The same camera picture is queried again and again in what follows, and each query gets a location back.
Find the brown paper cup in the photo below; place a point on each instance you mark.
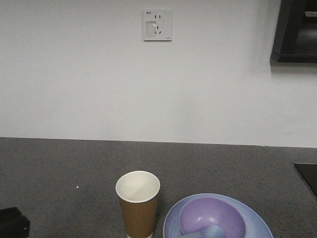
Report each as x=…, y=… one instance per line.
x=138, y=197

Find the black induction cooktop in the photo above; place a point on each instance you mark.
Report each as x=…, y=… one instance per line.
x=308, y=172

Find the white wall power socket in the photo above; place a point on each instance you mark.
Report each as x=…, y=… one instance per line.
x=157, y=24

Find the purple plastic bowl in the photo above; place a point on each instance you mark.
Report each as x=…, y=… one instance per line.
x=200, y=213

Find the light blue plastic spoon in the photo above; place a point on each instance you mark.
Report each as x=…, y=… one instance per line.
x=212, y=231

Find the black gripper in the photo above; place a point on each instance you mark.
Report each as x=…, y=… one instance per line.
x=13, y=224

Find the black range hood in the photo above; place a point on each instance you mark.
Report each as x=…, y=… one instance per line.
x=295, y=38

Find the light blue plastic plate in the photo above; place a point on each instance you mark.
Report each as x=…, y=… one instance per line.
x=255, y=225

